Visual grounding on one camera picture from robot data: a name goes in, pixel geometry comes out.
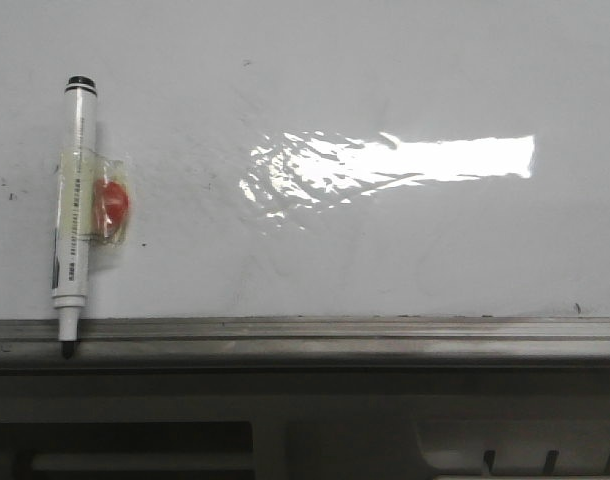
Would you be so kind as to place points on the red round magnet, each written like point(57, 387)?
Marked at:
point(110, 207)

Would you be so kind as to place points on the white whiteboard marker pen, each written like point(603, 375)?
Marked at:
point(73, 226)

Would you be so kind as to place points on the white whiteboard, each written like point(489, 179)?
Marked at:
point(319, 157)

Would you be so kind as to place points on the grey aluminium whiteboard tray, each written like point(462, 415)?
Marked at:
point(308, 342)

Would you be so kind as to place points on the grey appliance below board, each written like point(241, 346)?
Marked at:
point(406, 424)

